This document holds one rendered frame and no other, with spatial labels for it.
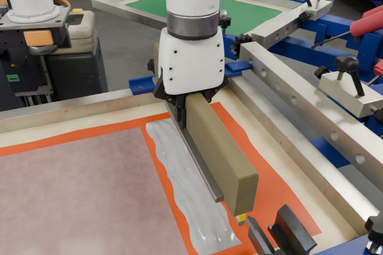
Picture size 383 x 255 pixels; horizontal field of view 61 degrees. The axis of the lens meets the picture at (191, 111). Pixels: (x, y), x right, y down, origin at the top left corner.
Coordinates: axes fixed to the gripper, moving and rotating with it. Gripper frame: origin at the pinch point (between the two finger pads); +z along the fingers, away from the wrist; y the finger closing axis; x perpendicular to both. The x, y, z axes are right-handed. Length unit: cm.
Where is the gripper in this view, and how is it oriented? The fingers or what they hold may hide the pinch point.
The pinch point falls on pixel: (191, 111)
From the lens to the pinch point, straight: 57.4
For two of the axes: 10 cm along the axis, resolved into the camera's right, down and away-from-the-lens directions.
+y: -9.4, 1.9, -2.8
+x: 3.4, 5.6, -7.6
